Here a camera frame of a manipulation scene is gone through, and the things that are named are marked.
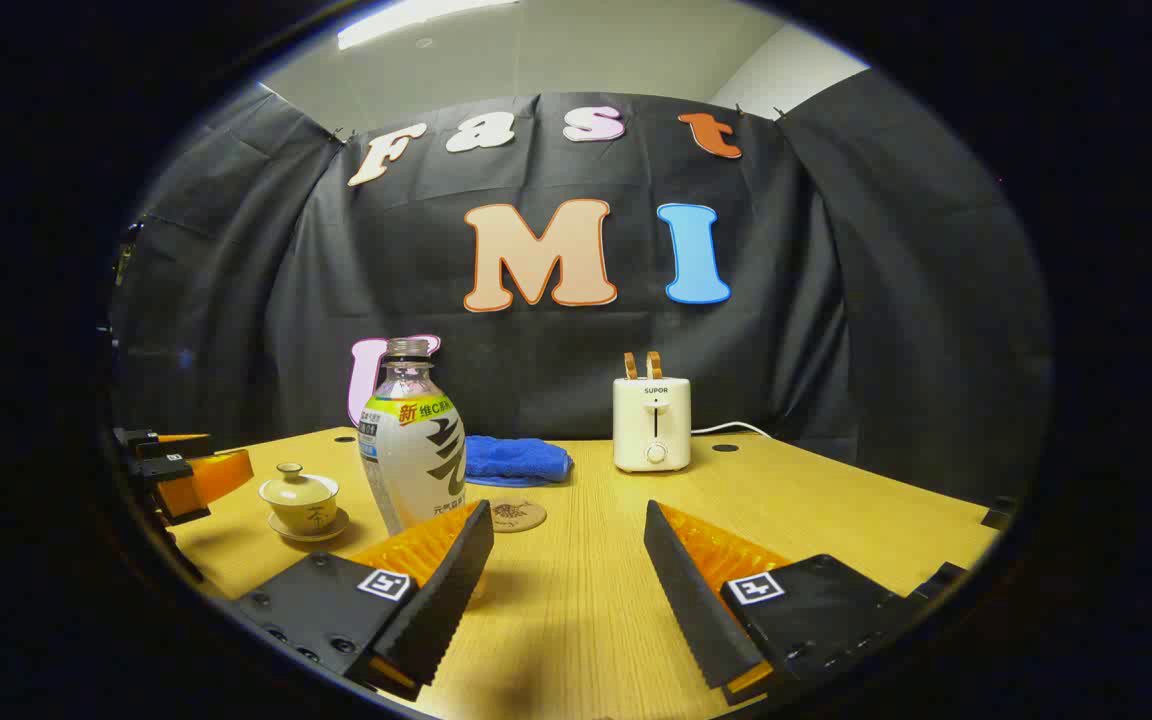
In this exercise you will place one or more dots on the blue towel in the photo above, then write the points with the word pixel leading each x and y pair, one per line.
pixel 516 458

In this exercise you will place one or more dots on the white toaster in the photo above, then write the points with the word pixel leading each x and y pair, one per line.
pixel 651 425

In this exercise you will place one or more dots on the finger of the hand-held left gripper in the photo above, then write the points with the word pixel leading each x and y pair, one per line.
pixel 181 500
pixel 141 440

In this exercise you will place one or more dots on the black backdrop cloth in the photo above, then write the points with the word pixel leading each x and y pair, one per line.
pixel 836 300

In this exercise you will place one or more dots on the cream teacup lid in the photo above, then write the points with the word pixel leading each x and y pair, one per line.
pixel 296 487

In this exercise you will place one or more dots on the round brown coaster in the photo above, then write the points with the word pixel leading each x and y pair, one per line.
pixel 518 517

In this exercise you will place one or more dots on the toast slice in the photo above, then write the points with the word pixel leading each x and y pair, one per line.
pixel 654 365
pixel 630 366

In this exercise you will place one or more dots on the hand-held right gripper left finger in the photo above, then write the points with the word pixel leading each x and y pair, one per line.
pixel 451 590

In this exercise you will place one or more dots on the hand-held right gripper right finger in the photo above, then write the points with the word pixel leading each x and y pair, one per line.
pixel 686 590

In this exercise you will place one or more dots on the cream teacup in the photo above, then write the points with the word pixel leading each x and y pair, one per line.
pixel 301 513

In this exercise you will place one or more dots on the cream saucer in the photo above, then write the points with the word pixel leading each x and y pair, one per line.
pixel 328 530

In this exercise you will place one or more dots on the clear labelled water bottle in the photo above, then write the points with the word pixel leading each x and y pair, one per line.
pixel 416 450

